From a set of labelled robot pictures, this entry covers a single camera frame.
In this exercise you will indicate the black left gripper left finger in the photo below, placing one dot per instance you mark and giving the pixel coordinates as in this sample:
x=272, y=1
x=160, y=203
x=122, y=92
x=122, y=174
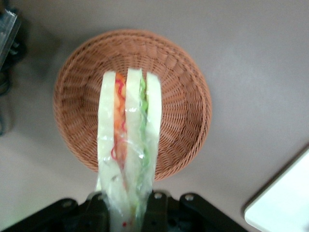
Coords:
x=72, y=217

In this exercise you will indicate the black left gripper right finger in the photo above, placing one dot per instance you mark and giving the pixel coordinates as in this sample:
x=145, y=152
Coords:
x=183, y=215

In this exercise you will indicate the beige plastic serving tray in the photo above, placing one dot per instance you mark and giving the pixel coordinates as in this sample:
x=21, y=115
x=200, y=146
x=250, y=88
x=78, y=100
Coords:
x=285, y=198

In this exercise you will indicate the grey black metal block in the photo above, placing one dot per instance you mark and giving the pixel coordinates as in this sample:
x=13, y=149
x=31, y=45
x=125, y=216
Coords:
x=8, y=33

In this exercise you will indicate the triangle sandwich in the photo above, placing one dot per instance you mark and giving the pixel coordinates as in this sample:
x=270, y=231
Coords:
x=131, y=108

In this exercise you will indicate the round brown wicker basket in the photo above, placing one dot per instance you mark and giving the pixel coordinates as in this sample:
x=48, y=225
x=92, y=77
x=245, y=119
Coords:
x=181, y=96

